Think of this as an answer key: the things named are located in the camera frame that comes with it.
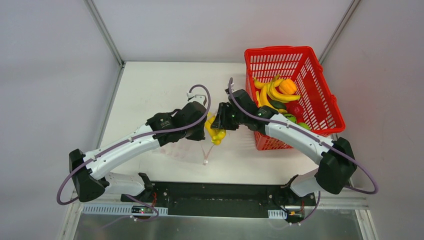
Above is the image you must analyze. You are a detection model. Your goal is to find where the yellow banana bunch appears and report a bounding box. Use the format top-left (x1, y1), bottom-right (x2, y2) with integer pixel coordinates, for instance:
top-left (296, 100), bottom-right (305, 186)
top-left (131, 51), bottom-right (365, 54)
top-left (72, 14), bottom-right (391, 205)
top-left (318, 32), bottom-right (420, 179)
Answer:
top-left (252, 74), bottom-right (301, 114)
top-left (204, 112), bottom-right (227, 146)

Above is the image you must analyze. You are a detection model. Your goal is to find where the clear zip top bag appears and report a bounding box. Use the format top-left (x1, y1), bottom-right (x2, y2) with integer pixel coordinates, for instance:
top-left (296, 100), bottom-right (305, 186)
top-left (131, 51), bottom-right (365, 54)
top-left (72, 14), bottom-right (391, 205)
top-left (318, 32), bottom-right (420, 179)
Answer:
top-left (155, 134), bottom-right (222, 165)

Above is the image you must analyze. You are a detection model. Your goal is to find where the red plastic basket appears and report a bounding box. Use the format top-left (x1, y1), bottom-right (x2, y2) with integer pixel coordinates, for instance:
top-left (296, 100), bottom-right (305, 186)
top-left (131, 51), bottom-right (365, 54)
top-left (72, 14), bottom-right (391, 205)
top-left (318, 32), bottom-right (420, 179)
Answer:
top-left (244, 46), bottom-right (346, 137)

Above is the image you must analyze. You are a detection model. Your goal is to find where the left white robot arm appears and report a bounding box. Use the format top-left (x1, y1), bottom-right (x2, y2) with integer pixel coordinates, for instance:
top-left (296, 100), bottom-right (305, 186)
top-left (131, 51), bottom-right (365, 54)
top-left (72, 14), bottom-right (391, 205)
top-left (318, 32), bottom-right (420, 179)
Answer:
top-left (69, 100), bottom-right (208, 203)

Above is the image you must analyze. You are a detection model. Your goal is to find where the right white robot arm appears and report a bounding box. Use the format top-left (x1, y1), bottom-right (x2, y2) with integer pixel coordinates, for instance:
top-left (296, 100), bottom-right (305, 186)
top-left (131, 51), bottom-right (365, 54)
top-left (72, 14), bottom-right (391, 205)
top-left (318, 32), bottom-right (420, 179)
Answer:
top-left (211, 89), bottom-right (357, 205)

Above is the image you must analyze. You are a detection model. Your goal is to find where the toy watermelon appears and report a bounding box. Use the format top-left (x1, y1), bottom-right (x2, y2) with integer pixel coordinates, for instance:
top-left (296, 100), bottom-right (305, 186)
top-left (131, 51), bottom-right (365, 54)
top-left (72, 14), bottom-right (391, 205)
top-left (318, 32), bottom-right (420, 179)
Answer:
top-left (283, 113), bottom-right (297, 124)

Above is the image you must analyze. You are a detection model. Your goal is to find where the red toy apple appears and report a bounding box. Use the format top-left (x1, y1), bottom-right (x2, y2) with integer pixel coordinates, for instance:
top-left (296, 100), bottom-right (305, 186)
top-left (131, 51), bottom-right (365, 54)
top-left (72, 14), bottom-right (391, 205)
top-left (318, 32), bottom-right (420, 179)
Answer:
top-left (286, 101), bottom-right (304, 118)

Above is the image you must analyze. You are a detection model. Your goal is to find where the orange toy pepper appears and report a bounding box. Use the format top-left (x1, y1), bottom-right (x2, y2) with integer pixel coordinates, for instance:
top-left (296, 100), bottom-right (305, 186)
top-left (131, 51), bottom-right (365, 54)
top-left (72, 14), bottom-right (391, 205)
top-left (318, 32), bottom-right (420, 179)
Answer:
top-left (278, 78), bottom-right (297, 95)

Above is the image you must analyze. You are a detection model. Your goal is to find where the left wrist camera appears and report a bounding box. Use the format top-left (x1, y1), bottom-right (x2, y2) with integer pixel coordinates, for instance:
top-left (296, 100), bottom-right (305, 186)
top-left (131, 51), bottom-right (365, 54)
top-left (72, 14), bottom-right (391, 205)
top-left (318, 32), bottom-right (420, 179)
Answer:
top-left (186, 92), bottom-right (208, 106)

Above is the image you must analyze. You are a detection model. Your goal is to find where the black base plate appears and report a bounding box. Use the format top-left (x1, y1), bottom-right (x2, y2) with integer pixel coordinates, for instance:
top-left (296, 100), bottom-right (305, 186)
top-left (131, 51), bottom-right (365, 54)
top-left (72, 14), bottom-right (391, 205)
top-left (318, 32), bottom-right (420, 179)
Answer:
top-left (136, 181), bottom-right (316, 219)

